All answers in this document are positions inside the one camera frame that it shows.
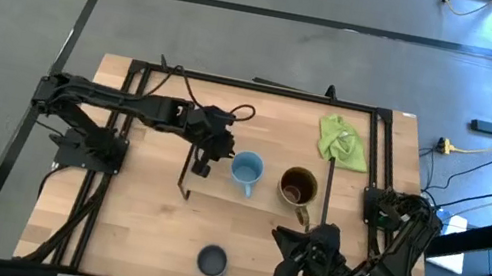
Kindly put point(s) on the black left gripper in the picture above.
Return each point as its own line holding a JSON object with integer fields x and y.
{"x": 208, "y": 123}

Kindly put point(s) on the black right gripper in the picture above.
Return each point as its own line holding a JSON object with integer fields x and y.
{"x": 322, "y": 255}

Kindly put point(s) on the light blue mug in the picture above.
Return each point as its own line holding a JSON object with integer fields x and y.
{"x": 246, "y": 168}

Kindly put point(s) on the brown glazed mug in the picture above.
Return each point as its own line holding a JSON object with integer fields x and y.
{"x": 298, "y": 185}

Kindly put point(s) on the grey mug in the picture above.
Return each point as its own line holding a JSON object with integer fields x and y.
{"x": 211, "y": 260}

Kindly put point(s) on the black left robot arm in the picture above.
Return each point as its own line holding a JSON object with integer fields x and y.
{"x": 145, "y": 107}

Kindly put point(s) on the wooden shelf with black legs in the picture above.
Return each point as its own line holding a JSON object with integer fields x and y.
{"x": 261, "y": 196}

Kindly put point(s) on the green cloth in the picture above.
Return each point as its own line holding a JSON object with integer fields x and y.
{"x": 341, "y": 144}

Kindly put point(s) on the white floor box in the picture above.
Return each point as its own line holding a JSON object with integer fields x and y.
{"x": 450, "y": 263}

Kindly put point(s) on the black floor stand foot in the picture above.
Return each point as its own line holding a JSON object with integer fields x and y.
{"x": 490, "y": 128}

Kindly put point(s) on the black aluminium table frame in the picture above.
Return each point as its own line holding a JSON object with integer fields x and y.
{"x": 284, "y": 92}

